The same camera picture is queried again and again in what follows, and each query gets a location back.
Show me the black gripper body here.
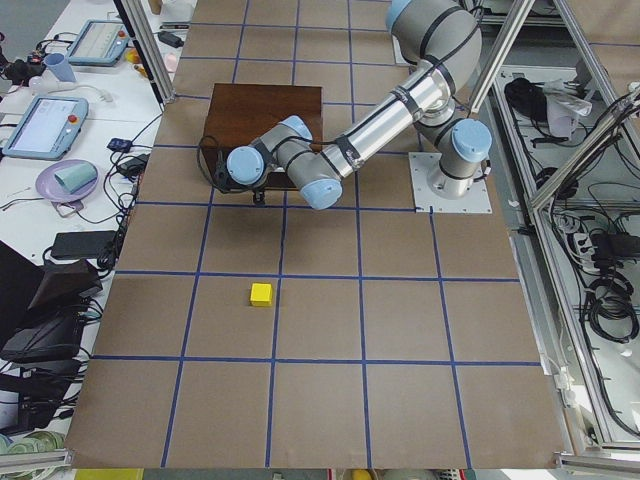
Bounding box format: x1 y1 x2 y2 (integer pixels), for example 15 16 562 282
252 187 266 204

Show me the dark wooden drawer box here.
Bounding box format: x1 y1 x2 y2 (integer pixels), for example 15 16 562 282
198 83 323 193

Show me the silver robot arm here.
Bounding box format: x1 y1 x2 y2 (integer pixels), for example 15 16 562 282
218 1 492 210

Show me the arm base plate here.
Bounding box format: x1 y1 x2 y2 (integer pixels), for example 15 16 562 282
409 152 492 214

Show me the pink cup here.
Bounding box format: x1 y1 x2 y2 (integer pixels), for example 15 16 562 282
163 53 179 73

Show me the black laptop stand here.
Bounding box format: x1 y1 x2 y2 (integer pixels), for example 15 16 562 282
1 243 102 436

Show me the teal cup on plate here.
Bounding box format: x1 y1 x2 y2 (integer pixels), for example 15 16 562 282
54 160 98 193

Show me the black power adapter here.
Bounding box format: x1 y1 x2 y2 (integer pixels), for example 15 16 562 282
50 230 116 260

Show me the far teach pendant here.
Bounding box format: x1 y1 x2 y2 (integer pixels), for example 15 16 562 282
67 20 130 67

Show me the teach pendant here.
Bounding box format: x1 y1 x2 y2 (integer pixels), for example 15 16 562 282
67 20 130 67
2 95 89 161

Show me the near teach pendant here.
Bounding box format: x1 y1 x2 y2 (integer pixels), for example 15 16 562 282
2 95 89 161

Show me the purple plate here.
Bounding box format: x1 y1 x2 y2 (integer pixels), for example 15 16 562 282
35 159 99 203

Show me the yellow block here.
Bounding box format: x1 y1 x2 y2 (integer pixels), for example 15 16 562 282
249 282 274 307

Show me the aluminium frame post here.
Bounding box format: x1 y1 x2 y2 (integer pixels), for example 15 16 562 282
113 0 175 106

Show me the blue plastic cup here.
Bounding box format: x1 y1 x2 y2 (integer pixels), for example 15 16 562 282
43 52 77 83

